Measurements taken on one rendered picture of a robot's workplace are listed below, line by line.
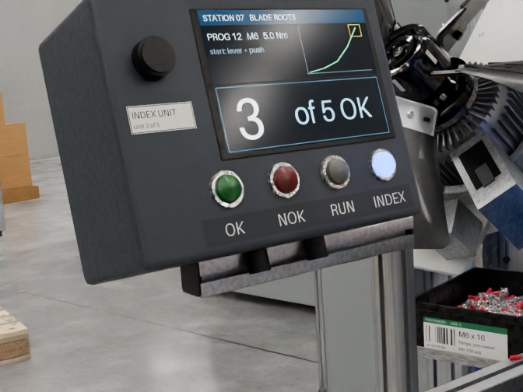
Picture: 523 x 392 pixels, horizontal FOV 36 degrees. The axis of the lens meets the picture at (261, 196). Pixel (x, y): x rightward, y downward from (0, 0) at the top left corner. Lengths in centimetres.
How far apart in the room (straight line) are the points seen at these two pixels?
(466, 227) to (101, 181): 95
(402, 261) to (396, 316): 5
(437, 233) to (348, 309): 157
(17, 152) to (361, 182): 898
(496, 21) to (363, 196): 120
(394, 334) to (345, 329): 206
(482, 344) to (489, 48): 82
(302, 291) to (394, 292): 333
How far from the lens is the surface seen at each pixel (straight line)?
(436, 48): 140
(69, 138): 61
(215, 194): 56
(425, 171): 133
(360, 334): 278
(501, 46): 174
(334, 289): 283
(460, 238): 140
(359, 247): 73
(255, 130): 59
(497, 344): 108
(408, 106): 140
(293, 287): 412
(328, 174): 61
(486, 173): 134
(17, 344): 384
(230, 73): 59
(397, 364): 79
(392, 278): 76
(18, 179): 957
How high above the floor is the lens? 119
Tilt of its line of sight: 8 degrees down
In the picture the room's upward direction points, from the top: 4 degrees counter-clockwise
